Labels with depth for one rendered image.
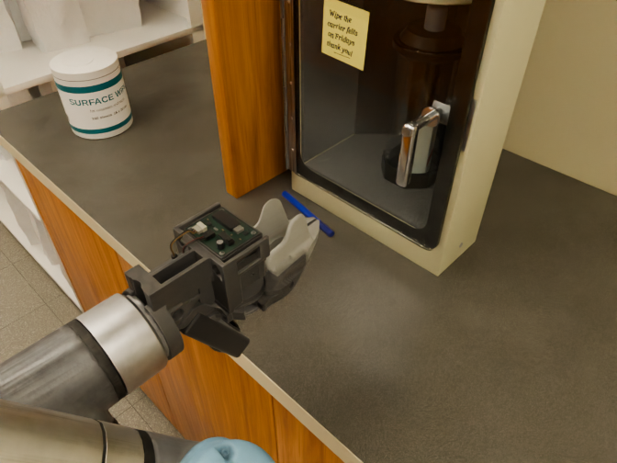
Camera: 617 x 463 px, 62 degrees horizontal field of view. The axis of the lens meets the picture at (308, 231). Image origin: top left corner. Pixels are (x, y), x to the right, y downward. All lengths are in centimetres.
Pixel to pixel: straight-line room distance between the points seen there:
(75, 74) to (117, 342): 77
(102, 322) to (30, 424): 15
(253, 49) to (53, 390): 59
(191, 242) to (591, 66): 80
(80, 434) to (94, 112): 91
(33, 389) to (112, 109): 82
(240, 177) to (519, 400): 56
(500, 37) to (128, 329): 47
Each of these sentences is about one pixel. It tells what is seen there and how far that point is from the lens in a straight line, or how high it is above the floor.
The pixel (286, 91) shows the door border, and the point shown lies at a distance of 84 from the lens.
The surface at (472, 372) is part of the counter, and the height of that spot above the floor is 94.
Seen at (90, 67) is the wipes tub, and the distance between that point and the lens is 113.
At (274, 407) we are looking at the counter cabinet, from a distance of 84.
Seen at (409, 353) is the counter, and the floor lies 94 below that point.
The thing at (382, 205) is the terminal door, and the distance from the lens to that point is 79.
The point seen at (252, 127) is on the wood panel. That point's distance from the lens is 90.
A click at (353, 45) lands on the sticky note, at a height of 125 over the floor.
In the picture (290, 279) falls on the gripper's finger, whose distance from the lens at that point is 50.
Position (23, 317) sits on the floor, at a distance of 222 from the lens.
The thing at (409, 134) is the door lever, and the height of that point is 120.
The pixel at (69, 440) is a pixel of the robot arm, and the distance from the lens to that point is 30.
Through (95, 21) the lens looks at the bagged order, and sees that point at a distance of 177.
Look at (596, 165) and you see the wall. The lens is 112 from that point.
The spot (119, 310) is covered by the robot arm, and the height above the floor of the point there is 120.
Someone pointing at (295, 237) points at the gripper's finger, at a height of 118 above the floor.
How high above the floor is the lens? 152
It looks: 42 degrees down
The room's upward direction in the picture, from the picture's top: straight up
